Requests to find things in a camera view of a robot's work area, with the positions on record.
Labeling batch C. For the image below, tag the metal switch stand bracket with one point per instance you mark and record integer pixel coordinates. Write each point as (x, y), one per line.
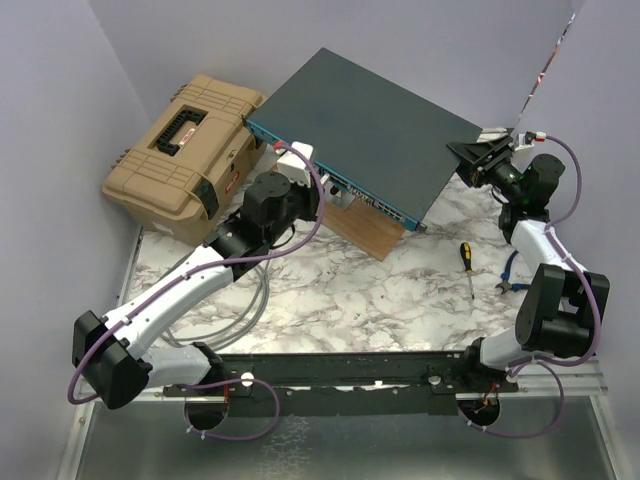
(338, 196)

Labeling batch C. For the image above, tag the tan plastic tool case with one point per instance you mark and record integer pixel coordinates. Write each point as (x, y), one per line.
(180, 177)

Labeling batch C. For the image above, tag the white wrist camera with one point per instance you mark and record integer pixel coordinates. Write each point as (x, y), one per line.
(291, 166)
(528, 139)

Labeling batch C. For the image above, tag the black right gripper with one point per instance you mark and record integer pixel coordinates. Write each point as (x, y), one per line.
(479, 154)

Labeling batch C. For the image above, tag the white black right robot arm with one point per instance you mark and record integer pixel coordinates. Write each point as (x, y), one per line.
(560, 320)

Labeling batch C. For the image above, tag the dark blue network switch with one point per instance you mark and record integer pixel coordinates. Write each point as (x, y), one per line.
(380, 142)

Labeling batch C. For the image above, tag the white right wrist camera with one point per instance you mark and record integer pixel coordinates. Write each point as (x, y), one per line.
(528, 139)

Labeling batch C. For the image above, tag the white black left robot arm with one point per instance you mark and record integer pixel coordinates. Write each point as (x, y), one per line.
(111, 351)

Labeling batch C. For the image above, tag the yellow black screwdriver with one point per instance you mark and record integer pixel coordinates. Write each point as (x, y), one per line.
(466, 256)

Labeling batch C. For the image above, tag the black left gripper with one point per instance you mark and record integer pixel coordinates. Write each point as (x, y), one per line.
(311, 196)

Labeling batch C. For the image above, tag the wooden base board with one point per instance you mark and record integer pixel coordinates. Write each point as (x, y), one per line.
(365, 227)

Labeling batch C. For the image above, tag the blue handled pliers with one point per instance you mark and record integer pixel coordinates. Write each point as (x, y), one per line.
(505, 285)

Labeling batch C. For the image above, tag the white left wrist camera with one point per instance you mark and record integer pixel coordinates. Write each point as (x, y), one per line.
(291, 166)

